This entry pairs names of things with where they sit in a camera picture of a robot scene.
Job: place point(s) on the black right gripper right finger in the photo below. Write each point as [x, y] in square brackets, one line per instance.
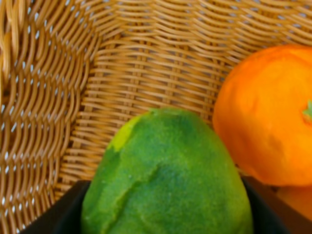
[270, 214]

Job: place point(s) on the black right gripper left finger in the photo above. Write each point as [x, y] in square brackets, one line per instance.
[64, 216]

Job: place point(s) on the round brown bread bun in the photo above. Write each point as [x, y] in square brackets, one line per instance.
[297, 197]

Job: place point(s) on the orange mandarin fruit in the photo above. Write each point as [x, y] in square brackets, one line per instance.
[261, 115]

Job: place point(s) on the tan wicker basket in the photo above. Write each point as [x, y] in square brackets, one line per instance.
[73, 71]

